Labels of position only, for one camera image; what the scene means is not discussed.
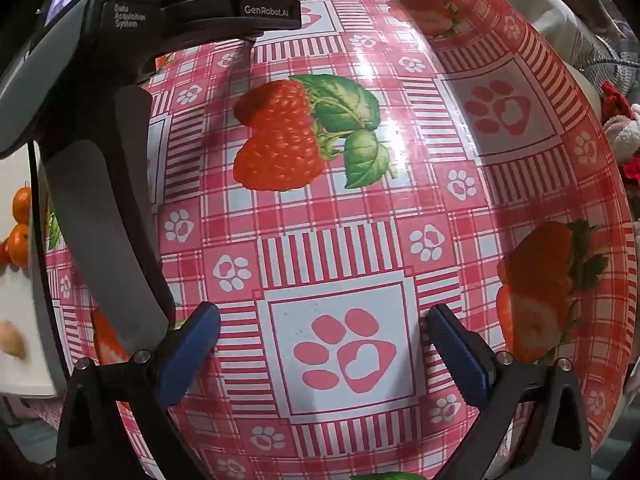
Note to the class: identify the pink strawberry checked tablecloth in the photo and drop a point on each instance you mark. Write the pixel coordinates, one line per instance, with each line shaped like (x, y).
(328, 186)

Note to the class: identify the white tray with grey rim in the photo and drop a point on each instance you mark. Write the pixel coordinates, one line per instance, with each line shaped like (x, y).
(39, 375)

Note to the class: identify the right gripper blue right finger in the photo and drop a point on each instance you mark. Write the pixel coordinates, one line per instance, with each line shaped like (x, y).
(468, 359)

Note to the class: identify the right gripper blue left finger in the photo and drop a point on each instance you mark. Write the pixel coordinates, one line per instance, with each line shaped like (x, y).
(179, 356)

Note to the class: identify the small orange mandarin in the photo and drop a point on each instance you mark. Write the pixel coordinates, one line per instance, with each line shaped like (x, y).
(21, 203)
(17, 245)

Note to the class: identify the white bag on chair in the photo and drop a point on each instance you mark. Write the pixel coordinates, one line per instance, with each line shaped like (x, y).
(567, 35)

